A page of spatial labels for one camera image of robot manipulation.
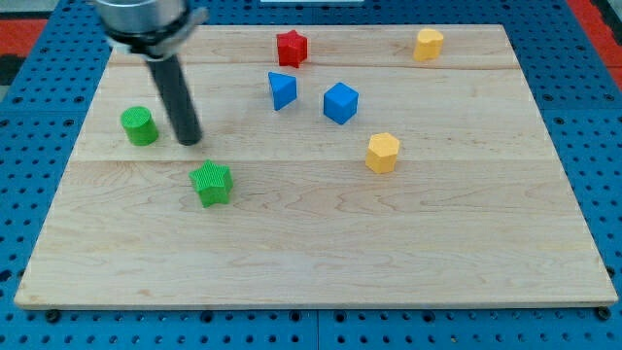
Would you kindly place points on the light wooden board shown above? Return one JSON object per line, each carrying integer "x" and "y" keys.
{"x": 478, "y": 212}

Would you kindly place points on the blue cube block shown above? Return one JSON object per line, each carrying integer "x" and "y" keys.
{"x": 340, "y": 103}

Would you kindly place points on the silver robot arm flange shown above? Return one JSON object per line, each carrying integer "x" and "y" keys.
{"x": 152, "y": 29}

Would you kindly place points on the yellow heart block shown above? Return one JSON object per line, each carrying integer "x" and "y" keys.
{"x": 428, "y": 46}

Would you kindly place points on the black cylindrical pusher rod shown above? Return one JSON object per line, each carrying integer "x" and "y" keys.
{"x": 174, "y": 93}

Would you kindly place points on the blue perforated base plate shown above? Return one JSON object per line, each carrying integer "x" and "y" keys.
{"x": 573, "y": 87}

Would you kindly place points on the yellow hexagon block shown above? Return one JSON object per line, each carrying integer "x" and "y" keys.
{"x": 382, "y": 151}

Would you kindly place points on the green cylinder block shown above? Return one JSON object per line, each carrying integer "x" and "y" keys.
{"x": 139, "y": 126}

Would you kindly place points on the red star block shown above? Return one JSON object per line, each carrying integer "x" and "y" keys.
{"x": 292, "y": 48}

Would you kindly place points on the green star block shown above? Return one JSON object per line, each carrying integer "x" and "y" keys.
{"x": 212, "y": 183}

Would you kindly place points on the blue triangle block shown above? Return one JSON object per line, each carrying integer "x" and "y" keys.
{"x": 283, "y": 89}

